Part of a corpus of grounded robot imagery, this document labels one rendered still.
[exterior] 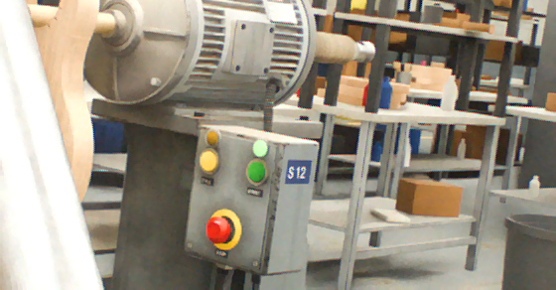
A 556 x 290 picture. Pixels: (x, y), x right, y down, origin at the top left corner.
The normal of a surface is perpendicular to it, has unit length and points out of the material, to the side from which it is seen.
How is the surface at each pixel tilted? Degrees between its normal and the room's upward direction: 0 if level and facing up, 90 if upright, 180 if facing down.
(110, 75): 98
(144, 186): 90
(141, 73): 97
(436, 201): 90
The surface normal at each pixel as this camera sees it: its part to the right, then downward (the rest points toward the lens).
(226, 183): -0.62, 0.00
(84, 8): 0.78, 0.13
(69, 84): 0.78, -0.12
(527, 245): -0.85, 0.00
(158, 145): -0.63, 0.29
